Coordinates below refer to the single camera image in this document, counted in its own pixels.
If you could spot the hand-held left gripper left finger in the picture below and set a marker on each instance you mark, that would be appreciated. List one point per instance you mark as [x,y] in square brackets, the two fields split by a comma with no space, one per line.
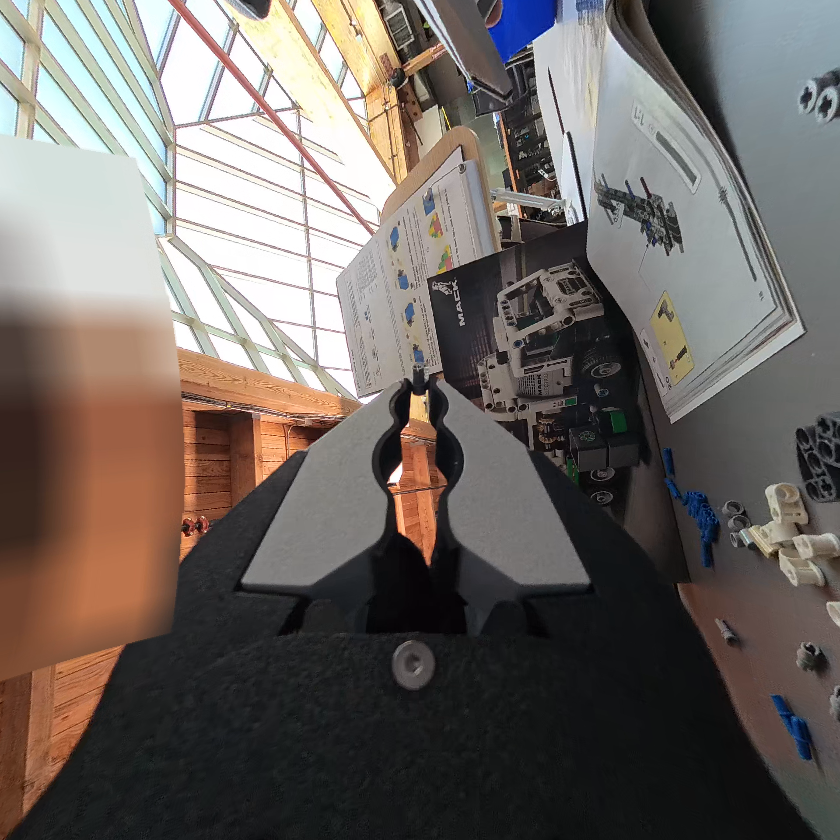
[315,518]

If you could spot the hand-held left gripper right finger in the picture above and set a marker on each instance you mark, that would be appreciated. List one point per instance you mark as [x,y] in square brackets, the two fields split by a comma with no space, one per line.
[512,518]

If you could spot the small grey lego connector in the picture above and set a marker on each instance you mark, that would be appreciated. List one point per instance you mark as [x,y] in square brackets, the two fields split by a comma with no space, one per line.
[418,379]

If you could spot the lego truck set box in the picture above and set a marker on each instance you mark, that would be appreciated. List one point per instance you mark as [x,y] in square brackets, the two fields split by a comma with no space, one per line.
[525,341]

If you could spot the pile of blue lego pins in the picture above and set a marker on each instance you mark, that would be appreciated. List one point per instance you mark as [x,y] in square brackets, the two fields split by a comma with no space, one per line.
[699,512]

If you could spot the small grey lego pin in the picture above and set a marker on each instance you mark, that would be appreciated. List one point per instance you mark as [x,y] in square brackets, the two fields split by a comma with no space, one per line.
[726,631]

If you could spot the group of pale lego connectors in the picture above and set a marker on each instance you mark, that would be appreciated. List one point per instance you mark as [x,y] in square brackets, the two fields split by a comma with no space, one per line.
[787,535]

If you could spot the dark grey lego beam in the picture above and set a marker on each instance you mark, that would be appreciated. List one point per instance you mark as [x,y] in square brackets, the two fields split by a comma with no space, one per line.
[819,456]

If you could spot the open lego instruction booklet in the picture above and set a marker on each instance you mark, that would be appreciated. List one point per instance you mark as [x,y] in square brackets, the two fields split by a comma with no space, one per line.
[709,262]

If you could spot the dark grey lego bushing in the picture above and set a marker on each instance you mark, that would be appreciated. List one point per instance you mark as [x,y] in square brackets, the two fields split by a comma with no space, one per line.
[810,656]

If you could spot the blue lego pin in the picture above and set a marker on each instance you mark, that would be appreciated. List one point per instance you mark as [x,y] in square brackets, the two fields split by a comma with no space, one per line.
[802,740]
[782,712]

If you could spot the black lego connector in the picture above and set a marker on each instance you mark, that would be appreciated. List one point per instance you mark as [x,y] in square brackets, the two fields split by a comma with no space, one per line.
[820,98]

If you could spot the white printed instruction board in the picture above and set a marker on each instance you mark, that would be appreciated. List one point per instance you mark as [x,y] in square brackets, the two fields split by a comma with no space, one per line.
[400,275]

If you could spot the red ceiling pipe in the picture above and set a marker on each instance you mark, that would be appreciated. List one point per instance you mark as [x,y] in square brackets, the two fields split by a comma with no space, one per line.
[275,111]

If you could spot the grey slanted panel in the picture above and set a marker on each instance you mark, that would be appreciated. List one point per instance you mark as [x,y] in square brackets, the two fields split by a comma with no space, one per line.
[469,46]

